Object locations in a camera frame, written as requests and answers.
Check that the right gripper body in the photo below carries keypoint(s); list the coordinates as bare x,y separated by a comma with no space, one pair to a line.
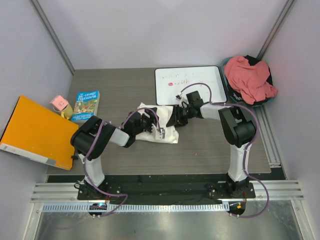
182,114

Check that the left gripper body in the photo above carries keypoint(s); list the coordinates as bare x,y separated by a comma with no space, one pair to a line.
146,122

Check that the blue treehouse book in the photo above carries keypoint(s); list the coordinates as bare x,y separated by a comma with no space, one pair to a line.
86,106

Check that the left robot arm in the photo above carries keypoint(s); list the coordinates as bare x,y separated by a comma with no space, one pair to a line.
91,139

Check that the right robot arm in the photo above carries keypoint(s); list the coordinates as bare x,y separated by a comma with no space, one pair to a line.
239,127

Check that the white whiteboard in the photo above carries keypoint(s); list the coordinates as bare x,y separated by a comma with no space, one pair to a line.
206,80

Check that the pink t-shirt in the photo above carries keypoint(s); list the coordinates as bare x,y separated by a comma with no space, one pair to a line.
247,80

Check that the teal laundry basket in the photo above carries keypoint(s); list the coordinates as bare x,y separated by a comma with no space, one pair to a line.
234,95

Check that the yellow mug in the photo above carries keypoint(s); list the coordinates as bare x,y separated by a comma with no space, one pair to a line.
66,113

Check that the orange book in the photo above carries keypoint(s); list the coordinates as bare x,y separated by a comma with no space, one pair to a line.
36,133

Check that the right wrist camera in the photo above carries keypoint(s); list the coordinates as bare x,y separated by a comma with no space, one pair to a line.
182,98

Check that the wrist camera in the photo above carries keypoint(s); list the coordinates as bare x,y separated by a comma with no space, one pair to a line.
158,134
182,98

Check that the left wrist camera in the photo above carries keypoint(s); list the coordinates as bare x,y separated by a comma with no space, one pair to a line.
158,134

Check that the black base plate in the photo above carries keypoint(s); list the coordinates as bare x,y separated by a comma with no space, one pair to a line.
169,187

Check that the white slotted cable duct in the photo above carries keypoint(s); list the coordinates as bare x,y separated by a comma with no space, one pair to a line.
129,208

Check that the aluminium rail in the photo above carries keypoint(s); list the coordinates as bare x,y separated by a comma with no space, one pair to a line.
65,192

